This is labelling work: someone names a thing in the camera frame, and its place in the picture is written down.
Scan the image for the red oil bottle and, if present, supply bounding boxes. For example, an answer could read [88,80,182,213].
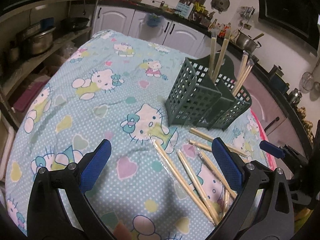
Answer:
[218,22,231,38]

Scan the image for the steel pot on shelf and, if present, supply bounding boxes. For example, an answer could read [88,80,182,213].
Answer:
[25,27,56,55]

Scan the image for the green plastic utensil basket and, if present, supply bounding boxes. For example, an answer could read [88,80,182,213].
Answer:
[165,55,252,130]

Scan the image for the dark teal enamel pot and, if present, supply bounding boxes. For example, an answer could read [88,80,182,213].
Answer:
[268,65,290,93]

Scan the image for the black range hood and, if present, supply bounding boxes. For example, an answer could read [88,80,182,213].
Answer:
[258,0,319,55]

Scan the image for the metal shelf rack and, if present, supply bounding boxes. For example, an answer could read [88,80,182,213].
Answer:
[1,0,98,125]

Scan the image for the person's left hand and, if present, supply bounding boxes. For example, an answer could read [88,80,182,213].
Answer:
[113,222,132,240]

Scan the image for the black wok on shelf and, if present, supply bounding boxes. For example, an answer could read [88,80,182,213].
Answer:
[61,17,89,32]

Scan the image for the bamboo chopstick pair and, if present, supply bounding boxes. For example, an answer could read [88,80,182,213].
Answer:
[177,150,220,225]
[188,140,212,152]
[232,51,254,97]
[189,128,249,157]
[150,137,215,225]
[221,189,230,218]
[199,150,237,199]
[208,31,217,78]
[211,37,229,82]

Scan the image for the Hello Kitty blue tablecloth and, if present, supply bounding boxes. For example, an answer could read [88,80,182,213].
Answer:
[4,29,273,240]

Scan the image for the hanging wire skimmer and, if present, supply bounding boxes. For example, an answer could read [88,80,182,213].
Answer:
[301,72,315,92]

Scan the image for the steel stock pot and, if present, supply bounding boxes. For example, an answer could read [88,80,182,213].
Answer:
[235,31,261,54]

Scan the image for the hanging pot lid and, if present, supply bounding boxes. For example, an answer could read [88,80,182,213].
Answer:
[210,0,230,12]

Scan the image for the blue knife block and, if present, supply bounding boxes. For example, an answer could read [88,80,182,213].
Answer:
[175,2,194,18]

